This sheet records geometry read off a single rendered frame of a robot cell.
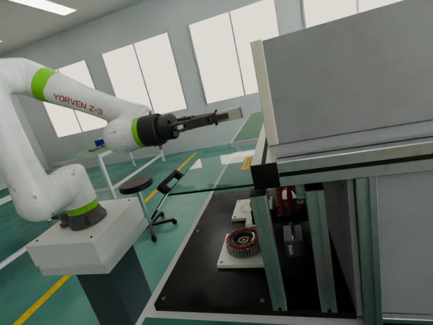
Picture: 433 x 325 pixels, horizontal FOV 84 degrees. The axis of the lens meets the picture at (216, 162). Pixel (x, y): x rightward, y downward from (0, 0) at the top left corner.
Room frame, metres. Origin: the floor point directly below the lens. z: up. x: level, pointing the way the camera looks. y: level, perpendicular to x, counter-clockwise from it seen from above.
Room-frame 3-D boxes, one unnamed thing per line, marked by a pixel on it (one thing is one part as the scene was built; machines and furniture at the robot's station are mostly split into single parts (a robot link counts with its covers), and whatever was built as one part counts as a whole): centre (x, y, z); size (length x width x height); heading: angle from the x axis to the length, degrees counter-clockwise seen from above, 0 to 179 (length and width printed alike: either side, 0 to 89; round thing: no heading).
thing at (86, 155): (4.53, 1.78, 0.38); 1.90 x 0.90 x 0.75; 162
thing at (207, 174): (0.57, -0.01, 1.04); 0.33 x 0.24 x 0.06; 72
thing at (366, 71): (0.64, -0.36, 1.22); 0.44 x 0.39 x 0.20; 162
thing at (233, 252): (0.63, -0.02, 0.80); 0.11 x 0.11 x 0.04
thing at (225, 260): (0.63, -0.03, 0.78); 0.15 x 0.15 x 0.01; 72
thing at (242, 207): (0.86, -0.10, 0.78); 0.15 x 0.15 x 0.01; 72
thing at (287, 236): (0.59, -0.16, 0.80); 0.07 x 0.05 x 0.06; 162
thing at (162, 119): (0.71, 0.09, 1.18); 0.09 x 0.08 x 0.07; 73
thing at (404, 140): (0.65, -0.37, 1.09); 0.68 x 0.44 x 0.05; 162
